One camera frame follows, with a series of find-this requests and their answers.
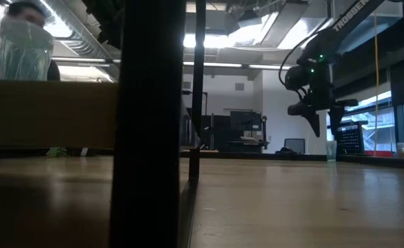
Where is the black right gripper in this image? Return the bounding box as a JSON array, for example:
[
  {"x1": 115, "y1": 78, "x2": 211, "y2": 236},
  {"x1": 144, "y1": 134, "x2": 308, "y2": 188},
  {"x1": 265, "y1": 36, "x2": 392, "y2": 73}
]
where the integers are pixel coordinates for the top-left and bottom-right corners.
[{"x1": 287, "y1": 90, "x2": 360, "y2": 138}]

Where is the green pill bottle white cap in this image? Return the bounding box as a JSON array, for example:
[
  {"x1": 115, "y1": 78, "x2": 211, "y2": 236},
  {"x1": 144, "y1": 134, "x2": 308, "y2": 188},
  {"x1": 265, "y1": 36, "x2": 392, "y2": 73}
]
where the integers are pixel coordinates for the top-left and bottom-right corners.
[
  {"x1": 0, "y1": 17, "x2": 55, "y2": 82},
  {"x1": 325, "y1": 140, "x2": 338, "y2": 163}
]

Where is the black perforated crate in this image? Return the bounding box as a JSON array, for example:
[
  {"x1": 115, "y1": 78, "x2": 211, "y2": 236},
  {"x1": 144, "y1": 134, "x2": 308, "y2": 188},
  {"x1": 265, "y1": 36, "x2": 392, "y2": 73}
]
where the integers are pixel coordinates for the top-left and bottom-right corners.
[{"x1": 327, "y1": 120, "x2": 370, "y2": 156}]

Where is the dark computer monitor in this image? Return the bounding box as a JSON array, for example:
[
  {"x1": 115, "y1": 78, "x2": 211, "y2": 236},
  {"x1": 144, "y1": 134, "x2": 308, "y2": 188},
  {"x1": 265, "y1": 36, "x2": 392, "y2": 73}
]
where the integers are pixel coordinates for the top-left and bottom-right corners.
[{"x1": 283, "y1": 137, "x2": 306, "y2": 155}]

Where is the red flat tray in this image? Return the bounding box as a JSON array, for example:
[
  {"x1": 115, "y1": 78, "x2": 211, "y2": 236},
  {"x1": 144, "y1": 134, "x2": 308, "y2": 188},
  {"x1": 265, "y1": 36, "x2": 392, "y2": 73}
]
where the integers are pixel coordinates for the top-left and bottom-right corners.
[{"x1": 363, "y1": 150, "x2": 394, "y2": 158}]

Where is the black office equipment rack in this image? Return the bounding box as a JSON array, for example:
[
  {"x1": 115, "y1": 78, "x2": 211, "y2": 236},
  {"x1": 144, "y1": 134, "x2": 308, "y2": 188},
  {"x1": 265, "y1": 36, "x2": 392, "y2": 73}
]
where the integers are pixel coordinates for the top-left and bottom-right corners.
[{"x1": 201, "y1": 109, "x2": 269, "y2": 154}]

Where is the long ceiling light strip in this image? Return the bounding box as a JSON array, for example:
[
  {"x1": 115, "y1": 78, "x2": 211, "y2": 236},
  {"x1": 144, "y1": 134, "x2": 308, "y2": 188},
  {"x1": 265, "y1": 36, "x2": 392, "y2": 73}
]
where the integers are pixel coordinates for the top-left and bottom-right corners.
[{"x1": 52, "y1": 56, "x2": 292, "y2": 72}]

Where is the large ceiling light panel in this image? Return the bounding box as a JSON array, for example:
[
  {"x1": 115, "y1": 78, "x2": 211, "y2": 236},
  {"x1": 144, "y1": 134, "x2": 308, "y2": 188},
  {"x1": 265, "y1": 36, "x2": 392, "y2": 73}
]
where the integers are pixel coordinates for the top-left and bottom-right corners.
[{"x1": 184, "y1": 13, "x2": 330, "y2": 49}]

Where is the small potted green plant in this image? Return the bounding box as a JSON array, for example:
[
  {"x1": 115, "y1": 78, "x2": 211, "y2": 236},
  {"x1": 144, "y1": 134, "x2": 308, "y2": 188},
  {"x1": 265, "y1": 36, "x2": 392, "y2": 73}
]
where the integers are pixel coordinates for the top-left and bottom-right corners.
[{"x1": 46, "y1": 145, "x2": 68, "y2": 159}]

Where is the person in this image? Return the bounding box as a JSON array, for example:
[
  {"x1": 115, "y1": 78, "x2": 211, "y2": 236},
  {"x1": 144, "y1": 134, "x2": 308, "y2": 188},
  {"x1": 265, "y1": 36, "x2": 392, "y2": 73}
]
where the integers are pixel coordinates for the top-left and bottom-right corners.
[{"x1": 0, "y1": 1, "x2": 61, "y2": 82}]

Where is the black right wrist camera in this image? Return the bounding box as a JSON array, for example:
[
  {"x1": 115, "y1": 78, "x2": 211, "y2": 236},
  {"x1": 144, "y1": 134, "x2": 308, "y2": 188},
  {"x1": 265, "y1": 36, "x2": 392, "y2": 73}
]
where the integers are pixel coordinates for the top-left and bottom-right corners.
[{"x1": 283, "y1": 65, "x2": 310, "y2": 92}]

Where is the black aluminium table frame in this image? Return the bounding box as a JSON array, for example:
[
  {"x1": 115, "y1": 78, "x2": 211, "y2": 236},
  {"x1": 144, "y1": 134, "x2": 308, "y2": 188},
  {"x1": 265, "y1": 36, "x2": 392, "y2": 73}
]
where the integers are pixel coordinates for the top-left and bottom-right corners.
[{"x1": 179, "y1": 149, "x2": 404, "y2": 170}]

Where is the hanging yellow cable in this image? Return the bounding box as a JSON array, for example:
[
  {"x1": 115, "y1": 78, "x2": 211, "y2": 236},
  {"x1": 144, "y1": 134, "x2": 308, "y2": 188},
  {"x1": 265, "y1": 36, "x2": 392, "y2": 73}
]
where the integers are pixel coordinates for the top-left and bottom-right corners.
[{"x1": 374, "y1": 13, "x2": 380, "y2": 156}]

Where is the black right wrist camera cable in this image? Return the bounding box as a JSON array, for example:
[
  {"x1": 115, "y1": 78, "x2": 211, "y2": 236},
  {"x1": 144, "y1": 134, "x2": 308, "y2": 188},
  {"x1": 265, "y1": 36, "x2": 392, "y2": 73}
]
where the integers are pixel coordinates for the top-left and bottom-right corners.
[{"x1": 278, "y1": 31, "x2": 327, "y2": 91}]

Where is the black shelf divider frame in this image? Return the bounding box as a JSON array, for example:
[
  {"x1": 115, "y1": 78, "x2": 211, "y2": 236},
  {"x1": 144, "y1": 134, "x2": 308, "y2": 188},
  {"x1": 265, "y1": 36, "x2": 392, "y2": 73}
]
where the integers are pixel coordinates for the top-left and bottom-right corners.
[{"x1": 108, "y1": 0, "x2": 207, "y2": 248}]

